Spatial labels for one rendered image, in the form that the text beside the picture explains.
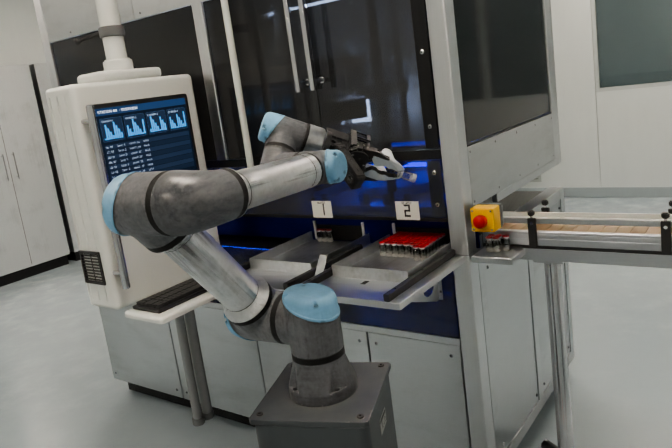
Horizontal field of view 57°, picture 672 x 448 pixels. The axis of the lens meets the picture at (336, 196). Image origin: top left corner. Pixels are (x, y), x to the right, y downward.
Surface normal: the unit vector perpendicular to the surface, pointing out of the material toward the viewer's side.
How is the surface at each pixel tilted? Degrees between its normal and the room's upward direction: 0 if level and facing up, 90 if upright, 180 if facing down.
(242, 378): 90
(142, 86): 90
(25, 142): 90
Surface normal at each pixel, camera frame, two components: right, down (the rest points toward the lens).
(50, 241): 0.81, 0.00
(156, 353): -0.58, 0.22
